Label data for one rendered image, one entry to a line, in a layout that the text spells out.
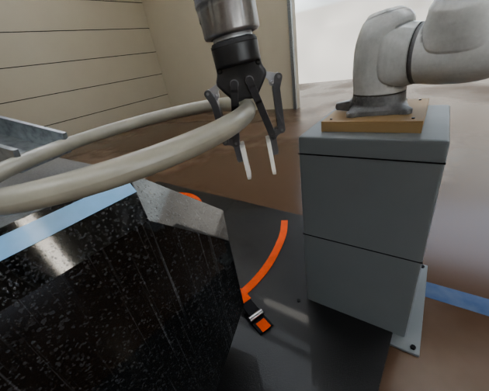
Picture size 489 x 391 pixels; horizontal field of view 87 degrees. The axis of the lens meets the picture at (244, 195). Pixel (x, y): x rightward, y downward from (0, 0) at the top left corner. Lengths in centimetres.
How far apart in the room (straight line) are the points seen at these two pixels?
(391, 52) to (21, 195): 85
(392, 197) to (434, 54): 38
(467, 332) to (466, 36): 104
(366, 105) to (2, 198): 87
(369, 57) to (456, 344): 107
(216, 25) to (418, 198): 69
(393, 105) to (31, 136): 97
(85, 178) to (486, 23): 80
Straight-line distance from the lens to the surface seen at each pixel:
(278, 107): 47
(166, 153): 29
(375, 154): 83
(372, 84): 91
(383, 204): 90
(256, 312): 127
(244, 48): 44
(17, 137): 84
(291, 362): 118
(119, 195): 60
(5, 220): 61
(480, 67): 84
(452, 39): 82
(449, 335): 137
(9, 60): 621
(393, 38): 89
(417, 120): 86
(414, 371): 125
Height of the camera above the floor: 106
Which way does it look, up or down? 28 degrees down
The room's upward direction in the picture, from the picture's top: 10 degrees counter-clockwise
